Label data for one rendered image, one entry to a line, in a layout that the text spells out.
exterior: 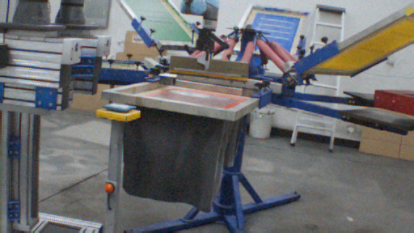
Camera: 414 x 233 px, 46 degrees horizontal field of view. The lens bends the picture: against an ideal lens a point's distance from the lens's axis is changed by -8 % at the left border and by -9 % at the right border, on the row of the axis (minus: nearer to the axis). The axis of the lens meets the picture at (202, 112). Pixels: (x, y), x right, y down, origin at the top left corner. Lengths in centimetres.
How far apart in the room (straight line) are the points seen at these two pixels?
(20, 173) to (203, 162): 80
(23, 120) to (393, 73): 526
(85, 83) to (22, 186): 55
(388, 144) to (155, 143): 474
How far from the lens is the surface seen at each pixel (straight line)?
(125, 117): 194
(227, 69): 263
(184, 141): 222
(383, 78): 672
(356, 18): 671
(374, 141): 667
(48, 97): 196
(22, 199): 235
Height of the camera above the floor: 131
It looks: 9 degrees down
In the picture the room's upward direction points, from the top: 6 degrees clockwise
